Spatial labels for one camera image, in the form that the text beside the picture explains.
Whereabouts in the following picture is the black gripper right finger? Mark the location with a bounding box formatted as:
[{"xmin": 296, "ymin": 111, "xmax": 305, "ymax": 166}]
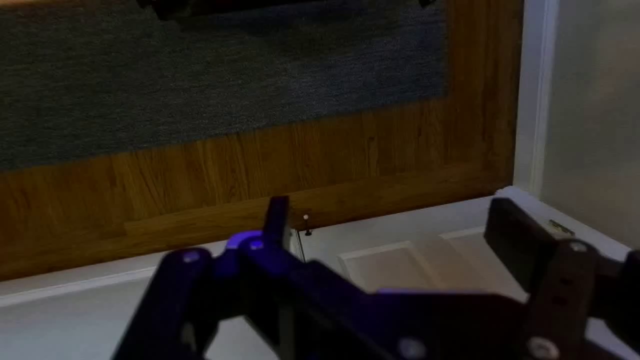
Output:
[{"xmin": 483, "ymin": 198, "xmax": 640, "ymax": 360}]

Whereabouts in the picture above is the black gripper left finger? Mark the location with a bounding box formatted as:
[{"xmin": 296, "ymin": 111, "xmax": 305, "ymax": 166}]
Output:
[{"xmin": 110, "ymin": 194, "xmax": 375, "ymax": 360}]

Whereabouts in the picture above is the white panelled door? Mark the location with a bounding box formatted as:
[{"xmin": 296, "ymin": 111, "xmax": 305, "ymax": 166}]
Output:
[{"xmin": 0, "ymin": 198, "xmax": 526, "ymax": 360}]

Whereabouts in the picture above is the grey carpet rug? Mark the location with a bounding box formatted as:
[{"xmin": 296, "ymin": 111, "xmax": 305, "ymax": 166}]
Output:
[{"xmin": 0, "ymin": 0, "xmax": 447, "ymax": 170}]

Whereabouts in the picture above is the white door frame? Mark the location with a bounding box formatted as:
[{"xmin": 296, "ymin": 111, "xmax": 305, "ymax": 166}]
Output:
[{"xmin": 513, "ymin": 0, "xmax": 560, "ymax": 197}]

